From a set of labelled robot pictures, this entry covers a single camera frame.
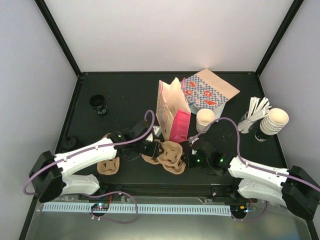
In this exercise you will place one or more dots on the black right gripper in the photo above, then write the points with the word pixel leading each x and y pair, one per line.
pixel 189 163

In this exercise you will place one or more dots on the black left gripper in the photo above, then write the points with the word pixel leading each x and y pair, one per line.
pixel 153 152

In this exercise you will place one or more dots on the cream pink Cakes paper bag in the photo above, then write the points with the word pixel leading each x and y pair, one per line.
pixel 172 111

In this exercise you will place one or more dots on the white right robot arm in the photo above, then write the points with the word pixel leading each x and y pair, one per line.
pixel 292 188

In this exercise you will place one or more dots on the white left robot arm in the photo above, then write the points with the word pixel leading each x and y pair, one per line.
pixel 54 175

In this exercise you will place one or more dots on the black open coffee cup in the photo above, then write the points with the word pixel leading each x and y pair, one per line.
pixel 98 103

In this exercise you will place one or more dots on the black coffee cup with lid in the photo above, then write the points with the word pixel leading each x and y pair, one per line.
pixel 70 143

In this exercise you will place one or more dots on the light blue paper bag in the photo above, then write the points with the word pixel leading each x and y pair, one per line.
pixel 192 103

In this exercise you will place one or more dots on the blue checkered bakery paper bag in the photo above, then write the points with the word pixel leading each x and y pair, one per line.
pixel 210 90

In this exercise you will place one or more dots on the tall white paper cup stack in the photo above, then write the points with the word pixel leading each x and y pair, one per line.
pixel 275 120

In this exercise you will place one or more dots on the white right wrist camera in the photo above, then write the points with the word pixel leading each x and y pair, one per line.
pixel 157 130

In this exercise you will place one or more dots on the white slotted cable rail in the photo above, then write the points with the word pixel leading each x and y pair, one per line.
pixel 156 209

